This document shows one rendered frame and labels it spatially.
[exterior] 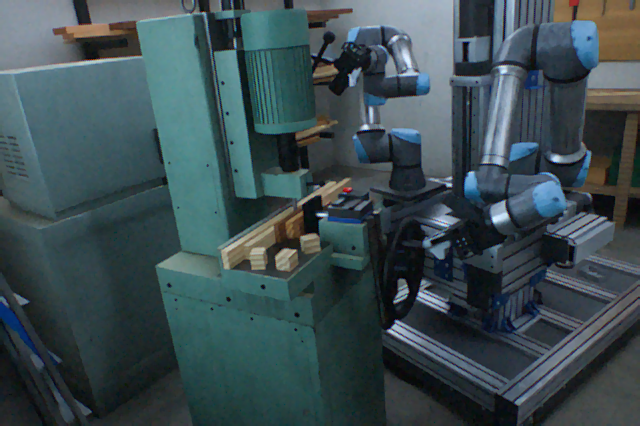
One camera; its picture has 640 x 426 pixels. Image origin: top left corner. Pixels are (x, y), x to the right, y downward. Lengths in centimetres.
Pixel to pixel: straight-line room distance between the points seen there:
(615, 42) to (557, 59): 292
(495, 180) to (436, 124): 358
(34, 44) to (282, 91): 245
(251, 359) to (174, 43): 94
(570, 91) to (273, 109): 78
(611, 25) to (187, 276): 357
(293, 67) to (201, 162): 40
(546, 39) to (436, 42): 338
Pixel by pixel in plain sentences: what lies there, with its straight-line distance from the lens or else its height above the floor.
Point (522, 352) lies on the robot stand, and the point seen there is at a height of 21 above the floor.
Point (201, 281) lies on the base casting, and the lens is 155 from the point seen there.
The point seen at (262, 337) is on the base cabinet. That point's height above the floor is 63.
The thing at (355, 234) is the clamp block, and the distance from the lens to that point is 133.
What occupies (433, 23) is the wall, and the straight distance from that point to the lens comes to 478.
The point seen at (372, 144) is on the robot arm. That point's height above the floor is 101.
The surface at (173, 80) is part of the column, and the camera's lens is 152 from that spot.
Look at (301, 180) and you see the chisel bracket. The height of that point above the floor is 105.
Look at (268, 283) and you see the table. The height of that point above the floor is 88.
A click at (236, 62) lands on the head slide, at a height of 139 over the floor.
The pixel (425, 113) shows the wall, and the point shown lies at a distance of 489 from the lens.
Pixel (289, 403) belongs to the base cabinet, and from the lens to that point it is 160.
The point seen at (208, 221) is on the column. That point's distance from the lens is 158.
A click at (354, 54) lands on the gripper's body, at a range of 154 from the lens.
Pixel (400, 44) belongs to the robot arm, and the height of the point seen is 137.
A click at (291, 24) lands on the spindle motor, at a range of 134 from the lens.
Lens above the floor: 146
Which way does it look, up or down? 21 degrees down
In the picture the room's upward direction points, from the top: 5 degrees counter-clockwise
